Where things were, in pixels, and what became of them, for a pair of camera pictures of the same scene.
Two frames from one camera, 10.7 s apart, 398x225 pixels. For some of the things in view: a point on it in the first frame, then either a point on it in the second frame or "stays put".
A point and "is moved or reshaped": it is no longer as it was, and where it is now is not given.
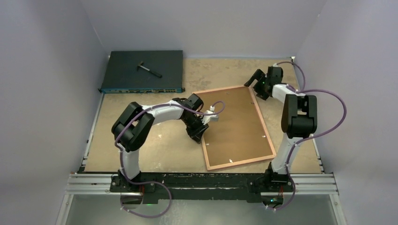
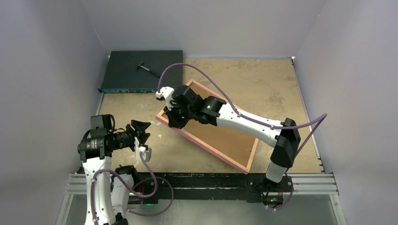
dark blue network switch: [143, 71] stays put
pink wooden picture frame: [240, 136] is moved or reshaped
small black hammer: [140, 65] stays put
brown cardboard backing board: [238, 135] is moved or reshaped
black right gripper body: [259, 88] -> [180, 116]
